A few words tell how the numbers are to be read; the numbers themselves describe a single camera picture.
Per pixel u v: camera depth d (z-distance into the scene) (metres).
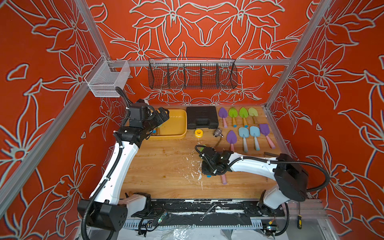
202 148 0.69
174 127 1.07
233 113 1.14
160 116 0.63
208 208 0.74
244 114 1.14
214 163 0.64
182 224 0.70
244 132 1.03
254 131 1.04
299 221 0.69
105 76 0.91
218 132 1.00
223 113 1.14
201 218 0.70
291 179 0.44
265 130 1.04
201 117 1.04
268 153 0.93
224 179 0.80
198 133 1.01
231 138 1.01
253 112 1.15
